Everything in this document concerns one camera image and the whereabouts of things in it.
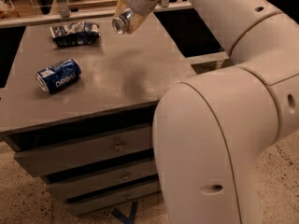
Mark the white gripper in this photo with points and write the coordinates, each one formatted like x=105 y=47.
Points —
x=140 y=9

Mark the silver redbull can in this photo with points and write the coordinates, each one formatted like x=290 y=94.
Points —
x=121 y=23

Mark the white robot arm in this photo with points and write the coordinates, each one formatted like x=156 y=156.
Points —
x=209 y=130

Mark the blue pepsi can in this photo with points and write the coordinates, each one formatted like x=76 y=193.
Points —
x=58 y=76

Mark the grey drawer cabinet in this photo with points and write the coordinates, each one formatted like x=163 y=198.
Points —
x=122 y=79

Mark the top grey drawer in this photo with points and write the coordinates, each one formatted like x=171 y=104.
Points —
x=60 y=157

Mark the grey drawer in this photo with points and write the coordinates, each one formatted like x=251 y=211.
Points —
x=115 y=197
x=111 y=177
x=60 y=157

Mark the middle grey drawer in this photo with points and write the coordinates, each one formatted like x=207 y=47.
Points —
x=111 y=177

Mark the bottom grey drawer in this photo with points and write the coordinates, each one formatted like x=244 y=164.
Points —
x=115 y=197

